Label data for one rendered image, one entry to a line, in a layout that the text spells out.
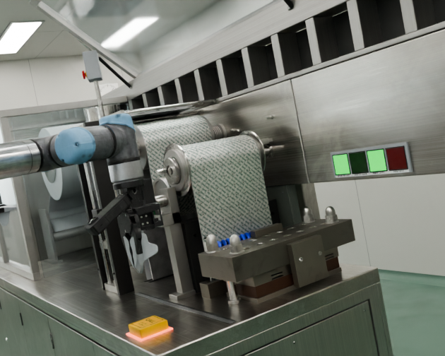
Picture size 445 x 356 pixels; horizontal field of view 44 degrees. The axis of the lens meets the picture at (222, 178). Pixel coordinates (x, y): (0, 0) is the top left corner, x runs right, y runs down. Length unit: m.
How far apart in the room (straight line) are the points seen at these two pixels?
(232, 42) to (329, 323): 0.91
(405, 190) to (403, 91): 3.13
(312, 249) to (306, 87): 0.44
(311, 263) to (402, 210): 3.09
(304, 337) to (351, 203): 3.50
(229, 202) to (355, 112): 0.42
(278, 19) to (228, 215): 0.57
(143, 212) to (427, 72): 0.69
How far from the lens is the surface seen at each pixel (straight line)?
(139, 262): 1.27
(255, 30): 1.70
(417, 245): 4.48
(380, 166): 1.38
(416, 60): 1.29
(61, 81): 7.30
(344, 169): 1.46
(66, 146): 1.18
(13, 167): 1.22
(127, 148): 1.25
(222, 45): 1.85
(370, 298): 1.52
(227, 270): 1.33
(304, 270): 1.41
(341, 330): 1.46
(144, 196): 1.28
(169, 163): 1.50
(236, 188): 1.54
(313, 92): 1.52
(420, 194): 4.34
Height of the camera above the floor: 1.28
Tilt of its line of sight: 3 degrees down
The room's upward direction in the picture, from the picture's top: 11 degrees counter-clockwise
